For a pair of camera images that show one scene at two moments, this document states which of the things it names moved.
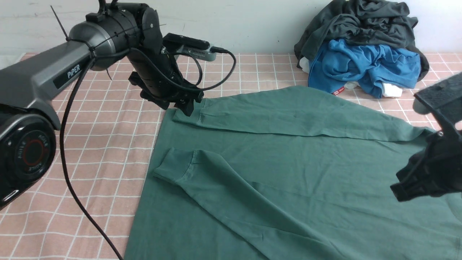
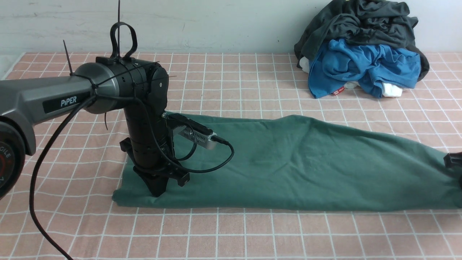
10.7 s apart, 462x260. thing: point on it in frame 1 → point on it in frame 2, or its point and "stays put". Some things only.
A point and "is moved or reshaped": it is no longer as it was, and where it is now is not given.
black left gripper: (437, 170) → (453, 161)
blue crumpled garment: (336, 65) stays put
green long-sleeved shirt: (297, 173) is moved or reshaped
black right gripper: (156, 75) → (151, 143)
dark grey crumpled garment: (388, 23) stays put
